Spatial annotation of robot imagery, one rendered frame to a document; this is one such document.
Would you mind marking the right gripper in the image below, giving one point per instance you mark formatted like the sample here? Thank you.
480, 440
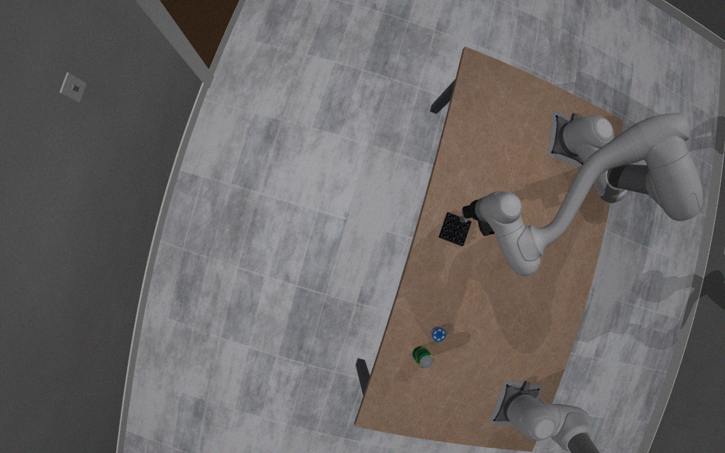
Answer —
473, 211

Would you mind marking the black knob panel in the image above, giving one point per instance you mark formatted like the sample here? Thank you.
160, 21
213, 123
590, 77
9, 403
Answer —
454, 229

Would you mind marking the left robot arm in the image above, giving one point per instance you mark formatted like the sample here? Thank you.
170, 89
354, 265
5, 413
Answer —
569, 426

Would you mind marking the green drink can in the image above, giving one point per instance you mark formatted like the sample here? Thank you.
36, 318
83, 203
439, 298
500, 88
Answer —
423, 357

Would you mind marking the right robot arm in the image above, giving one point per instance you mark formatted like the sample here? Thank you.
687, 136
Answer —
670, 178

